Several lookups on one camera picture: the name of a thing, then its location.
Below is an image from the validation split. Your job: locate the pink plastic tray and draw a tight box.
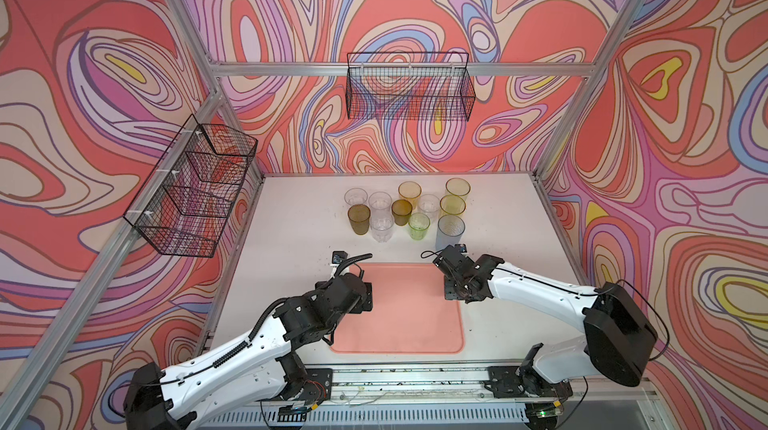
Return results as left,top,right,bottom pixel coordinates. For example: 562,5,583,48
331,263,465,355

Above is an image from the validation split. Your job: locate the clear glass tumbler front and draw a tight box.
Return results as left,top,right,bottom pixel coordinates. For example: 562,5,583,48
369,210,395,243

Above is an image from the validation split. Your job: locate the dark olive dotted glass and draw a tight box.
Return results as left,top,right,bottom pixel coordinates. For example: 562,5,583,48
347,204,371,236

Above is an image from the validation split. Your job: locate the clear faceted glass tumbler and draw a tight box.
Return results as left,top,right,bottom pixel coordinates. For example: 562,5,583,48
344,188,368,208

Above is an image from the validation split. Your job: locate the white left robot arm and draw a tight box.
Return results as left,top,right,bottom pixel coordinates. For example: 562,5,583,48
123,253,372,429

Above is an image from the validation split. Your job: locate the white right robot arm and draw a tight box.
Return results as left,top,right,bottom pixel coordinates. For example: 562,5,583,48
433,244,658,395

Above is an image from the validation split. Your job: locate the blue textured tall glass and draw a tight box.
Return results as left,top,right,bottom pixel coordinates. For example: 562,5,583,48
435,215,466,252

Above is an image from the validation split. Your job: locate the green glass tumbler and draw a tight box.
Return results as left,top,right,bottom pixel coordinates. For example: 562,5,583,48
407,213,431,241

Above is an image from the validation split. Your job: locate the yellow tall glass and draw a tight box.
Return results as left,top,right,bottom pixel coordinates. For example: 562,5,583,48
440,194,466,216

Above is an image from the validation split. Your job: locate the clear glass small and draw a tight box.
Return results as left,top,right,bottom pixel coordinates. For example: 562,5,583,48
418,194,441,223

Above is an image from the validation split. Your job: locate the yellow-green tall glass back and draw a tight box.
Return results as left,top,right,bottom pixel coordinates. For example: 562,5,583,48
445,177,472,200

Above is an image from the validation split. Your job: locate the small dark amber glass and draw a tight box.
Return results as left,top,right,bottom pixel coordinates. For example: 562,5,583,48
391,199,413,227

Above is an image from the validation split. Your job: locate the amber glass tumbler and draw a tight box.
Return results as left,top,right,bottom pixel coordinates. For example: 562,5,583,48
398,181,422,208

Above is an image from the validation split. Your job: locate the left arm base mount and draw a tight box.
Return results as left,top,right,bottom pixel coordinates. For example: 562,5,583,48
270,367,333,404

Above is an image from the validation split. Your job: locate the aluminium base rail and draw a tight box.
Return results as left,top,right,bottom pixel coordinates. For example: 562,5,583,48
197,360,601,430

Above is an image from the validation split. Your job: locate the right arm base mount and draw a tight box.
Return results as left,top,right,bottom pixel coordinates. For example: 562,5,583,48
483,366,573,400

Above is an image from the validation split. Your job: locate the black wire basket left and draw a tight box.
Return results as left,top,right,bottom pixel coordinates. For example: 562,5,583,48
123,116,258,258

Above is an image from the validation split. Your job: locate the black wire basket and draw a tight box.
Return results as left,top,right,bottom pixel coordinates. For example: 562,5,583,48
123,116,258,258
345,50,476,122

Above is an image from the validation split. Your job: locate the black wire basket back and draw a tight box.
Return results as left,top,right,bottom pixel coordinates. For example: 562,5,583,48
345,50,476,122

